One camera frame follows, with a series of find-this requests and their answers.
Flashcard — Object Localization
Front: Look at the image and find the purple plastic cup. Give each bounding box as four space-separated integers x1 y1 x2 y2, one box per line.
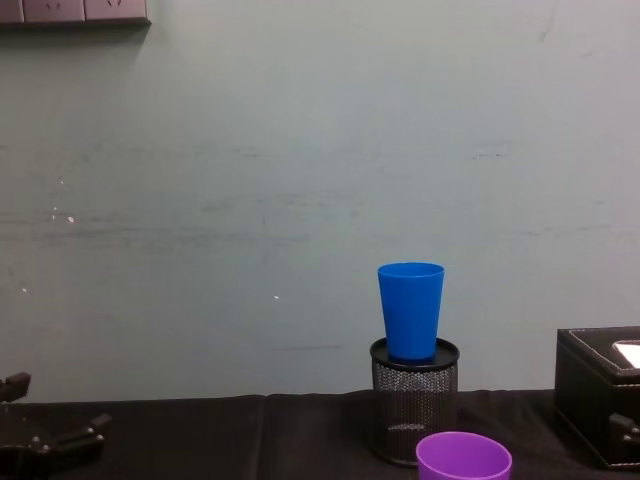
415 431 514 480

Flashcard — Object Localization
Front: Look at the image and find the blue plastic cup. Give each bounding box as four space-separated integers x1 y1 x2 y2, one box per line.
377 261 446 364

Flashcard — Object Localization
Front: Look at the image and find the dark wall cable trunking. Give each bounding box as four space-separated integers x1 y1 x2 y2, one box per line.
0 17 153 31

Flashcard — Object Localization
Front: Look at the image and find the black table cloth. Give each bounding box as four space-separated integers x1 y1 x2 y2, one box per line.
0 387 640 480

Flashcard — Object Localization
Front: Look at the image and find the white wall socket plate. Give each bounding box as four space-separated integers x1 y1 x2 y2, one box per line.
23 0 86 23
83 0 148 22

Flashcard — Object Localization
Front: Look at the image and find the black leather tissue box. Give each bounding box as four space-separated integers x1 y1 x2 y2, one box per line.
553 325 640 471

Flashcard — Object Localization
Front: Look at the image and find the white tissue paper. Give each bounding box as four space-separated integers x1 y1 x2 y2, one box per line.
612 339 640 372

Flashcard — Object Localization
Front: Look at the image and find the black mesh pen holder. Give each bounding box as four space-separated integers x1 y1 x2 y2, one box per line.
369 336 461 469

